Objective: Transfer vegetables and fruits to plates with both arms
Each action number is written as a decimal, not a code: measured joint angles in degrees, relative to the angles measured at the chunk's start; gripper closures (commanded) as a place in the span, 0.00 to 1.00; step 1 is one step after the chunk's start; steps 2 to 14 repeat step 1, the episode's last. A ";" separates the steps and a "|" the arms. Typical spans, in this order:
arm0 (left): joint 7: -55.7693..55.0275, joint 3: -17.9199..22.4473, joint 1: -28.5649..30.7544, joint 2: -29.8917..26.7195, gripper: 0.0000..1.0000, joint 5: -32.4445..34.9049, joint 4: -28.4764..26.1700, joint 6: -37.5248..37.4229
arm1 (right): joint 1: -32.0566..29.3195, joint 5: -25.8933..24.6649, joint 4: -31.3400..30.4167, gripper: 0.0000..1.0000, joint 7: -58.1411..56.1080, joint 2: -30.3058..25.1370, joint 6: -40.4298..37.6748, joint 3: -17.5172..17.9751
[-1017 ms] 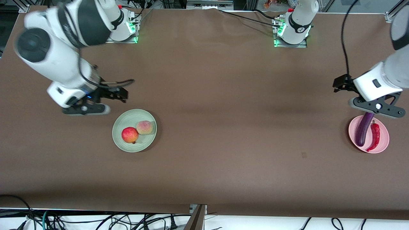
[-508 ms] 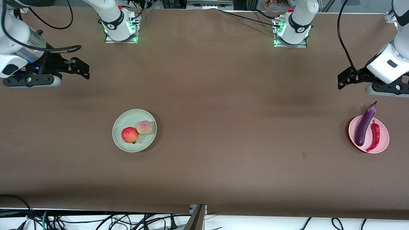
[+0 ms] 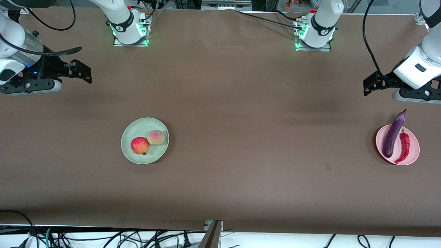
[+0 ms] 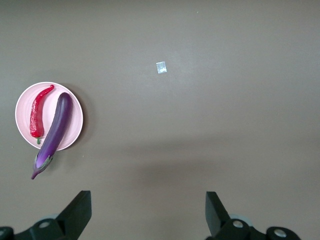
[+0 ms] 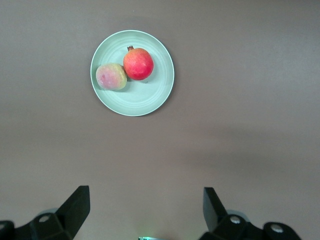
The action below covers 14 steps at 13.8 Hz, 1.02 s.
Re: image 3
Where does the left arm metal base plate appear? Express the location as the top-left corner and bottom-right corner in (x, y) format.
(294, 17), (332, 52)

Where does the thin black cable on cover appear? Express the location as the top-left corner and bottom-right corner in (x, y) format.
(235, 10), (307, 31)

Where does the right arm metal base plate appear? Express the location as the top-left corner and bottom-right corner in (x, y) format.
(113, 10), (150, 47)

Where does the yellow pink peach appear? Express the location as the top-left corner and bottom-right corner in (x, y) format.
(147, 130), (166, 146)

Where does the red chili pepper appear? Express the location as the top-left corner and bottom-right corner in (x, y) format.
(394, 129), (410, 164)

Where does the orange plastic toy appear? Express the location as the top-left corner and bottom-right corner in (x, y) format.
(284, 0), (310, 9)

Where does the pink round plate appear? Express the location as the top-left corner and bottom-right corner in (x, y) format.
(376, 124), (421, 166)

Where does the long purple eggplant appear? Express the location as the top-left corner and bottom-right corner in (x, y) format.
(381, 109), (407, 158)

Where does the dark metal frame beam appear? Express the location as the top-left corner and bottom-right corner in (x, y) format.
(198, 220), (224, 248)

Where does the red pomegranate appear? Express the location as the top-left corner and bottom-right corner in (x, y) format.
(131, 137), (150, 155)

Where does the black looped floor cable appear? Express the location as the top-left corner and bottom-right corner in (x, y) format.
(0, 209), (39, 248)

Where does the table cover sheet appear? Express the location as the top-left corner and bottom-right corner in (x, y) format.
(0, 6), (441, 238)

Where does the silver metal box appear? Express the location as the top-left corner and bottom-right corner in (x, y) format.
(201, 0), (253, 11)

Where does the pale green round plate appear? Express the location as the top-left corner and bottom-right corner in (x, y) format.
(121, 117), (170, 165)

